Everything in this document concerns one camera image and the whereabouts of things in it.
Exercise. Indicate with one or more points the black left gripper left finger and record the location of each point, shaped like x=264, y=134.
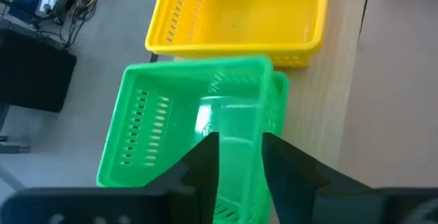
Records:
x=195, y=183

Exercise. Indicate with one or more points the yellow plastic basket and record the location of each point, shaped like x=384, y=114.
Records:
x=246, y=15

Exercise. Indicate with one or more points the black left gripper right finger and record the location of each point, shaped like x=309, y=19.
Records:
x=294, y=183

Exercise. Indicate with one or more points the green plastic basket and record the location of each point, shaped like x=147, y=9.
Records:
x=178, y=90
x=282, y=107

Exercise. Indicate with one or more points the black box on floor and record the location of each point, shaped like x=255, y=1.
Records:
x=31, y=70

